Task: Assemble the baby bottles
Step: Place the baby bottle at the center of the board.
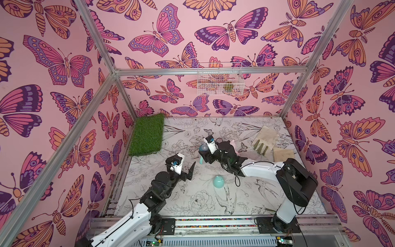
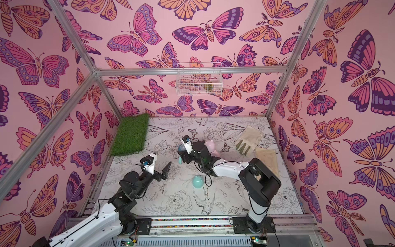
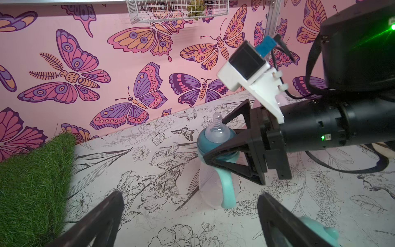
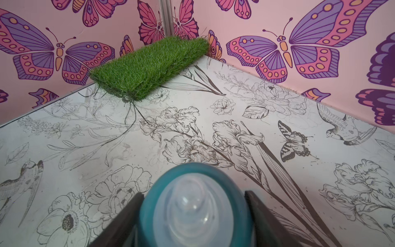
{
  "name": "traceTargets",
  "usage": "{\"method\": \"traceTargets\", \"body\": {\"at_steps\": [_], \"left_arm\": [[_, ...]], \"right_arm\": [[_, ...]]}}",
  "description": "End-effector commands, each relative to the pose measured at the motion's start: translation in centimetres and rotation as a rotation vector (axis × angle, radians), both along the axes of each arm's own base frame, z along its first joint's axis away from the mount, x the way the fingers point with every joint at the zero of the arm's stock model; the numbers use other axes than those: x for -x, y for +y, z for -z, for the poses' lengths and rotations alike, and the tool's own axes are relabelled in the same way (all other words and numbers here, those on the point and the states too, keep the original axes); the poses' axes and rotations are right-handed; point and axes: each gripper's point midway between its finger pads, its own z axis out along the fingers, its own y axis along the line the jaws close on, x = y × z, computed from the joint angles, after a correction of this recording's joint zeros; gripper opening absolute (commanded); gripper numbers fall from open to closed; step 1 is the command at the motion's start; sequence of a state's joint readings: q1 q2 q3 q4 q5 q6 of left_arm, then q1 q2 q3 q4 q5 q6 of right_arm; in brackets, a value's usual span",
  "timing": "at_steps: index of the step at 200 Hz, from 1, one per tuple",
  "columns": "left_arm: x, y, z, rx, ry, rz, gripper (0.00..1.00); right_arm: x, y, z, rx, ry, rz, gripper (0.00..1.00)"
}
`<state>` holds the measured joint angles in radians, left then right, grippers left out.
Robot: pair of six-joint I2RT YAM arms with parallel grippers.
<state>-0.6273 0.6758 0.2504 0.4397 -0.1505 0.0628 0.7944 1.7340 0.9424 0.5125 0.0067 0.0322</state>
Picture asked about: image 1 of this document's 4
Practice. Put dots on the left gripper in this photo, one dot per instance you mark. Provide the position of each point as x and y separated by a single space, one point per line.
188 175

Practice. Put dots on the beige glove green fingers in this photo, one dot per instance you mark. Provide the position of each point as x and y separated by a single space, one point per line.
265 141

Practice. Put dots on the mint bottle cap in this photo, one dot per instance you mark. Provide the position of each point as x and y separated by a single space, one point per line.
218 182

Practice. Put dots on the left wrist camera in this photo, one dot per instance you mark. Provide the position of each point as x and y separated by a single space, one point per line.
175 163

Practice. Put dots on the white wire basket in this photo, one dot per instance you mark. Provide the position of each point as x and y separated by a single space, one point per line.
220 81

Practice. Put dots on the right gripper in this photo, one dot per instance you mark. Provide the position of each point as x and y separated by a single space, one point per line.
207 153

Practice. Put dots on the green artificial grass mat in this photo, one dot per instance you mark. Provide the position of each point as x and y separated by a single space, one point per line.
147 136

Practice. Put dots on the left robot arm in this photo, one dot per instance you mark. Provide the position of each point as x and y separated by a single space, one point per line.
144 218

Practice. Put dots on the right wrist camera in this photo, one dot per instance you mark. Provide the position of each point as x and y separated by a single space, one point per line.
211 144

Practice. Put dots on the teal nipple collar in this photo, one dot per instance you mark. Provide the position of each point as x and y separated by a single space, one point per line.
203 147

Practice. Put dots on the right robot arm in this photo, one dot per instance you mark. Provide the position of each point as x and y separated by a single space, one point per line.
297 184

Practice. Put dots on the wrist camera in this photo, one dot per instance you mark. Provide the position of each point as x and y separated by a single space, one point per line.
211 144
175 163

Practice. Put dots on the pink bottle cap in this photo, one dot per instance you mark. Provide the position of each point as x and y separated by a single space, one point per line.
233 143

